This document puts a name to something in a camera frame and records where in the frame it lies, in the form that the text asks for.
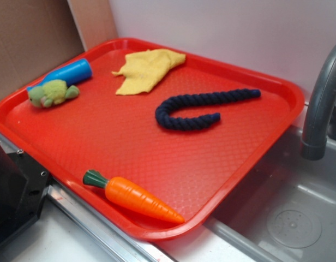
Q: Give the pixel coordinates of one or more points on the orange toy carrot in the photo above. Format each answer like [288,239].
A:
[129,195]

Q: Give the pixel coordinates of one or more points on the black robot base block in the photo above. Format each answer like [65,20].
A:
[23,187]

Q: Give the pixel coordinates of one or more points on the red plastic tray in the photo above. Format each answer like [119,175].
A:
[193,172]

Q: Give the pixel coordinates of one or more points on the yellow cloth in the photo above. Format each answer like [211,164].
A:
[145,69]

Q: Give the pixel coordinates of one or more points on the blue plastic cylinder toy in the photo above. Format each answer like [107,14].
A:
[72,73]

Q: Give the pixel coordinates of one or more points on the green plush turtle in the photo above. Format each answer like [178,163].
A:
[54,92]

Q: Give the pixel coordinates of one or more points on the grey toy sink basin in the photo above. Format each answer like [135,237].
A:
[284,210]

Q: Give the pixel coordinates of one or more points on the grey toy faucet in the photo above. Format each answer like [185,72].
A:
[320,119]

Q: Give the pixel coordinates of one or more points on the brown cardboard panel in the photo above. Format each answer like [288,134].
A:
[37,36]

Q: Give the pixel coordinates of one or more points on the dark blue rope toy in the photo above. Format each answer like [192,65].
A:
[172,104]

